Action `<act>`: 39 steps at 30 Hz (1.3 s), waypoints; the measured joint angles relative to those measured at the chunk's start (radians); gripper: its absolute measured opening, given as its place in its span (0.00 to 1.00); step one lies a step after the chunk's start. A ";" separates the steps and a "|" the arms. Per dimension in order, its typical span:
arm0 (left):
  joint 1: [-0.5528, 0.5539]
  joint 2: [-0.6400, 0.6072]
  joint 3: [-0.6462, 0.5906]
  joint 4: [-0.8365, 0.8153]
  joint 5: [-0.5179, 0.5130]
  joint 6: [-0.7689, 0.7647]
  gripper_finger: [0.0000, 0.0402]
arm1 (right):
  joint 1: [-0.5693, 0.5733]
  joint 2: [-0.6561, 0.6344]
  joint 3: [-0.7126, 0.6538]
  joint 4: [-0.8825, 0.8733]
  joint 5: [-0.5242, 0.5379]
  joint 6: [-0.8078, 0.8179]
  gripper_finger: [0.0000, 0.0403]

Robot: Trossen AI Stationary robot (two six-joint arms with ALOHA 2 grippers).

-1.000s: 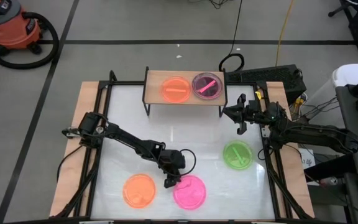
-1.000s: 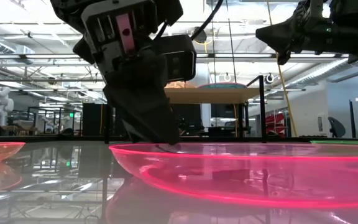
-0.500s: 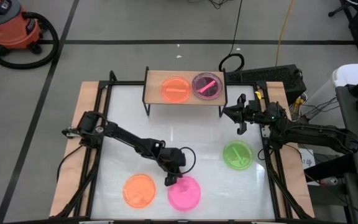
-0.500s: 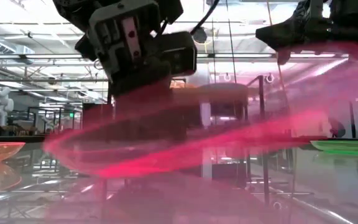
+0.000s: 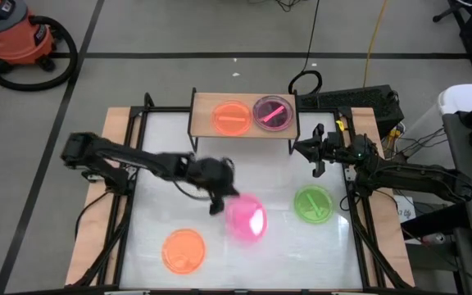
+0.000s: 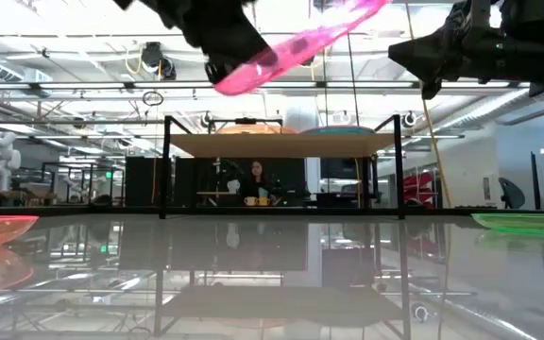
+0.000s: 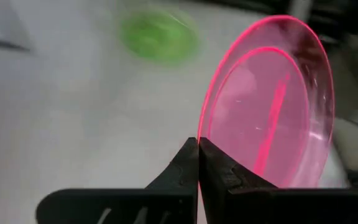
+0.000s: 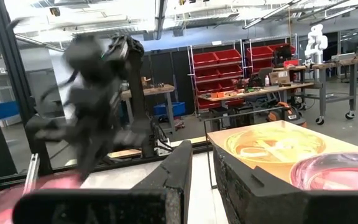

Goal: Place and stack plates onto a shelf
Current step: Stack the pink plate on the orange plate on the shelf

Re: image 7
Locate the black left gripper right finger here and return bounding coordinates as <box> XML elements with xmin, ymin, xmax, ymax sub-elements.
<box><xmin>198</xmin><ymin>136</ymin><xmax>358</xmax><ymax>224</ymax></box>

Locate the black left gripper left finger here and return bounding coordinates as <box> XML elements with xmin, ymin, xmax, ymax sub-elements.
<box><xmin>35</xmin><ymin>136</ymin><xmax>200</xmax><ymax>224</ymax></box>

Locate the pink translucent plate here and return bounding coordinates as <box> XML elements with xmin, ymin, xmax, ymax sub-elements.
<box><xmin>196</xmin><ymin>14</ymin><xmax>336</xmax><ymax>189</ymax></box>

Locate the green translucent plate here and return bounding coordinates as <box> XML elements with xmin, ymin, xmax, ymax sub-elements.
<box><xmin>116</xmin><ymin>5</ymin><xmax>202</xmax><ymax>65</ymax></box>

